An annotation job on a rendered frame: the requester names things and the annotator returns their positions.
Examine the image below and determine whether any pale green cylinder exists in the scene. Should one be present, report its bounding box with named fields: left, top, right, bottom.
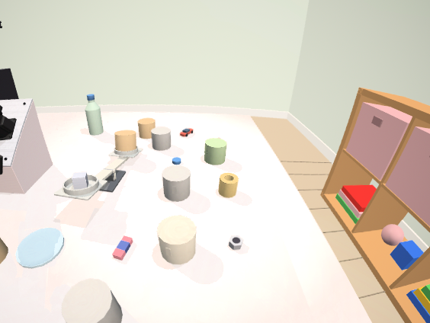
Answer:
left=204, top=138, right=227, bottom=165

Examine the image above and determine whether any small orange toy car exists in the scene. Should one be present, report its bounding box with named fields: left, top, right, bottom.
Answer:
left=180, top=129, right=193, bottom=137

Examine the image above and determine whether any small blue disc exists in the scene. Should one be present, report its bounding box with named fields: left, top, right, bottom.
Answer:
left=172, top=157, right=181, bottom=165

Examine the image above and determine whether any white balance beam with round pans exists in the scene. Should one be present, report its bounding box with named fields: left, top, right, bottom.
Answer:
left=54, top=146, right=143, bottom=201

